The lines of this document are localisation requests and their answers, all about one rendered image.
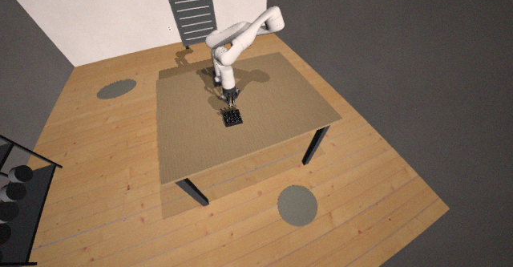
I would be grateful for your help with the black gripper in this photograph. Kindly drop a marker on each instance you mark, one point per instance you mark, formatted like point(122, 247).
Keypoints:
point(230, 93)

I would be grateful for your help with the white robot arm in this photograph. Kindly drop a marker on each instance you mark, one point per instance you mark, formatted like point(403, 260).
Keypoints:
point(239, 42)

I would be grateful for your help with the black knob box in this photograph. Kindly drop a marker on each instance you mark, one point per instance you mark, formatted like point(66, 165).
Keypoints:
point(234, 119)

